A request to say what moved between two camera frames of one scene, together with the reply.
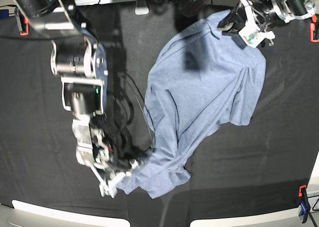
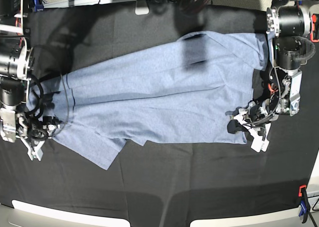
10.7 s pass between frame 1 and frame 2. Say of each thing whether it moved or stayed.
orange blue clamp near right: stayed
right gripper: moved
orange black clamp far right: stayed
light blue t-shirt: moved
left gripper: moved
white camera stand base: stayed
